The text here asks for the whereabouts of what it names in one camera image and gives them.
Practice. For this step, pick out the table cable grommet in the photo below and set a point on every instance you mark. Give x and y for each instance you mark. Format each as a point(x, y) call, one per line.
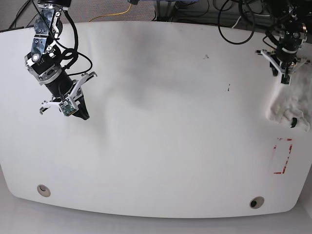
point(257, 202)
point(43, 191)

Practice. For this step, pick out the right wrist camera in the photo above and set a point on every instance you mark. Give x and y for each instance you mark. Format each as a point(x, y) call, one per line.
point(67, 108)

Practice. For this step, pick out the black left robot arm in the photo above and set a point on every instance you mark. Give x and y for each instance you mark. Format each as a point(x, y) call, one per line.
point(292, 22)

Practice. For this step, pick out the red tape rectangle marking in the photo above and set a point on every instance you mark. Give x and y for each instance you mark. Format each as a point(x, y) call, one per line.
point(281, 154)

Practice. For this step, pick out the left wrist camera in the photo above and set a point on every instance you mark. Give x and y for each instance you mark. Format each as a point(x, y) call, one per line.
point(286, 78)

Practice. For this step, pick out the right table cable grommet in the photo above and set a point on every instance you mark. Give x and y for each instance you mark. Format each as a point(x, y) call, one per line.
point(257, 202)

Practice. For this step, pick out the white printed t-shirt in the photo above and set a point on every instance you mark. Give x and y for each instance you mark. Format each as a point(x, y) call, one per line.
point(291, 105)

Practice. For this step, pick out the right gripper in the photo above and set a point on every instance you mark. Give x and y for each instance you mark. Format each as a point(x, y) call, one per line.
point(63, 88)

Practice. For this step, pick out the left table cable grommet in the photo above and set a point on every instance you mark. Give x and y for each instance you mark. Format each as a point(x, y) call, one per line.
point(43, 191)

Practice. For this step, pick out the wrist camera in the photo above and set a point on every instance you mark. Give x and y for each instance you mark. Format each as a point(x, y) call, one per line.
point(67, 108)
point(286, 78)

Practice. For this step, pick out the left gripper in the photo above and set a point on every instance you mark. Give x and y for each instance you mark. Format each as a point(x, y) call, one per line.
point(282, 58)

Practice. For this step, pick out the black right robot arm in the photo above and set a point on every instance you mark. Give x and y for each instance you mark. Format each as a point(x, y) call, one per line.
point(49, 60)

